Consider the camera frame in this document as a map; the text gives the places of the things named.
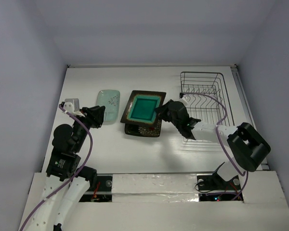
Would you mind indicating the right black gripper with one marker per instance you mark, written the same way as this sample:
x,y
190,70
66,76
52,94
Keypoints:
x,y
166,111

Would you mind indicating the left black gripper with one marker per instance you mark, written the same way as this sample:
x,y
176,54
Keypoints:
x,y
96,114

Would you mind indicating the light green rectangular plate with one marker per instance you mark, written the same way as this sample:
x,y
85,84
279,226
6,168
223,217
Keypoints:
x,y
111,100

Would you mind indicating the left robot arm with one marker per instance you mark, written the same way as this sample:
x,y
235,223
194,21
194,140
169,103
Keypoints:
x,y
67,179

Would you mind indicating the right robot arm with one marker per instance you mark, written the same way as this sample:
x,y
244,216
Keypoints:
x,y
243,146

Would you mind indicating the white foam front panel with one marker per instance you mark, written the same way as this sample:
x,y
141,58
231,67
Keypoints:
x,y
167,202

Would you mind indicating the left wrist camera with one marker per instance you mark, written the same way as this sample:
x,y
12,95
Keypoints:
x,y
71,105

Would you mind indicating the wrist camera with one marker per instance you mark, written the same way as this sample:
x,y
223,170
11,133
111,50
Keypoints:
x,y
71,105
185,99

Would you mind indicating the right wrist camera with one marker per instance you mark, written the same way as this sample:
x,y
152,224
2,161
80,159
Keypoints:
x,y
185,99

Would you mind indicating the black wire dish rack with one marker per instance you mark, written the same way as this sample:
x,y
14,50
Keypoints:
x,y
208,98

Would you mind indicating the aluminium side rail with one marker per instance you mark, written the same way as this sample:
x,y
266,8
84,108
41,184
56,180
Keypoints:
x,y
247,111

